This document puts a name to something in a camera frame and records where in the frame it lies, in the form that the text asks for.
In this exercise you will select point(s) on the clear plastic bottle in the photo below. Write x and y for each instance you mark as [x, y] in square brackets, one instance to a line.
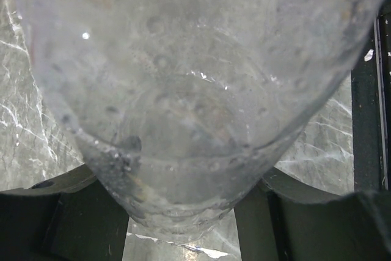
[180, 106]

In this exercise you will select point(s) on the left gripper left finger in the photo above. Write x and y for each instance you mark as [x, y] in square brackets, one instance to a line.
[68, 217]

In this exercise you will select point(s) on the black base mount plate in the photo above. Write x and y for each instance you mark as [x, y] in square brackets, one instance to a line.
[370, 88]

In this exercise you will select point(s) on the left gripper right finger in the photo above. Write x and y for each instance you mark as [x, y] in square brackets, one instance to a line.
[284, 219]

